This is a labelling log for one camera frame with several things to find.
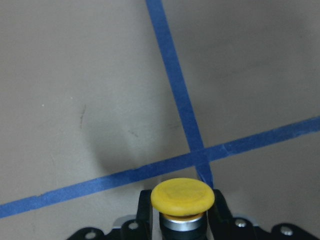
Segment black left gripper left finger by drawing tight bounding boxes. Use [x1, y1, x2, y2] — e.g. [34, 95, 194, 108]
[68, 189, 153, 240]

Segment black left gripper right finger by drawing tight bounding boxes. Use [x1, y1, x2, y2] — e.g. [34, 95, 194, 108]
[207, 189, 318, 240]

